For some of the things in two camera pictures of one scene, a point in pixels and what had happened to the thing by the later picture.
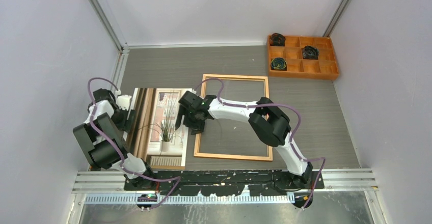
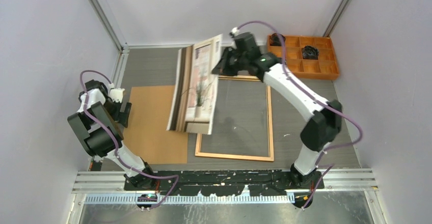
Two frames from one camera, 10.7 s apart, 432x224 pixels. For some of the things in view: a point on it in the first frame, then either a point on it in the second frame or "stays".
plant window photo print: [155, 138] to [191, 86]
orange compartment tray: [326, 66] stays
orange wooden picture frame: [197, 154] stays
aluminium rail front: [336, 180] stays
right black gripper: [198, 128] to [221, 68]
